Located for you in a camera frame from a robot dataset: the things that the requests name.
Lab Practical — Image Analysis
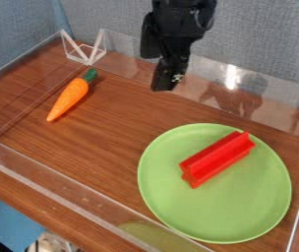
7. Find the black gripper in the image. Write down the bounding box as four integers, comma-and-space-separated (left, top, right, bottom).
140, 0, 218, 92

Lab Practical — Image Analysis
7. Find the red rectangular block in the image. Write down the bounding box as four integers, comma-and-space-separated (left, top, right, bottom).
181, 131, 255, 189

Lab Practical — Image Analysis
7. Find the green round plate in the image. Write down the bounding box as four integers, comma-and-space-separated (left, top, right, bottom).
138, 123, 292, 244

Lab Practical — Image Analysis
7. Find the orange toy carrot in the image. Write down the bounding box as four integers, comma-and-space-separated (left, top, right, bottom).
45, 69, 98, 122

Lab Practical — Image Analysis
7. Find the clear acrylic enclosure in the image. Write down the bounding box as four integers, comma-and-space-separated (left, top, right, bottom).
0, 31, 299, 252

